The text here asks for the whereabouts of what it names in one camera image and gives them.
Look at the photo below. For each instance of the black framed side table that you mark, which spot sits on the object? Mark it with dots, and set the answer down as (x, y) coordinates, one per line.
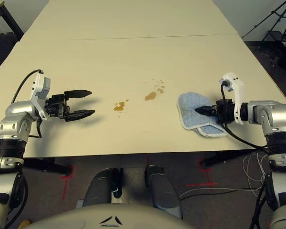
(12, 20)

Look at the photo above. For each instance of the small yellow object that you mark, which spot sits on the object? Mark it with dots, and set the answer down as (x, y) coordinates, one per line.
(25, 224)

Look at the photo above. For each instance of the light blue terry rag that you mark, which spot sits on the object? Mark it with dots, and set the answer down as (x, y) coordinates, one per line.
(188, 105)

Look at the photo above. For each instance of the brown liquid spill with droplets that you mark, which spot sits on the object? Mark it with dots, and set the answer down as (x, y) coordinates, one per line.
(150, 96)

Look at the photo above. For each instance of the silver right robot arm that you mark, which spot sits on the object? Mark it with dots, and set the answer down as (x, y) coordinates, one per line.
(271, 112)

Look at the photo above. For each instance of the small brown liquid spill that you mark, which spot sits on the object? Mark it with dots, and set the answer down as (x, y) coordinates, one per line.
(119, 106)

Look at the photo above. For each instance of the black tripod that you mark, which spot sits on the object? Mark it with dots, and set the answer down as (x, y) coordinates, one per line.
(280, 12)

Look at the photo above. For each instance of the grey left robot leg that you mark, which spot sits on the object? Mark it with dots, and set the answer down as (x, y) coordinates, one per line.
(97, 188)

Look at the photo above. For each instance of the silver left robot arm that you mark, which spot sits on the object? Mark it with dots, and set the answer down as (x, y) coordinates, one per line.
(14, 114)

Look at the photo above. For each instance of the grey robot torso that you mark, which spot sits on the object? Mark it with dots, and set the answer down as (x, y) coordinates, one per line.
(109, 214)

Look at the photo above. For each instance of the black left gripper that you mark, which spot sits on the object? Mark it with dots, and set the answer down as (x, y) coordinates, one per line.
(56, 105)

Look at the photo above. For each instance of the small grey box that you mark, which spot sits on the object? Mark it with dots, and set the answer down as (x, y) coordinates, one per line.
(79, 204)

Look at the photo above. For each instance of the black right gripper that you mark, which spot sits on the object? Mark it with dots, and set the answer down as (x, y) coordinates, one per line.
(222, 108)

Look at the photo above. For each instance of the black foam floor mat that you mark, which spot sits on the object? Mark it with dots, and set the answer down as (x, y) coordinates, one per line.
(0, 47)

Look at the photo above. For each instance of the grey robot leg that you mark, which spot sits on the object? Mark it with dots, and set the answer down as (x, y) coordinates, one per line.
(97, 188)
(160, 190)

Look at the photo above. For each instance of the grey right robot leg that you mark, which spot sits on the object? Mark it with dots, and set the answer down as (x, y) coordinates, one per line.
(160, 190)

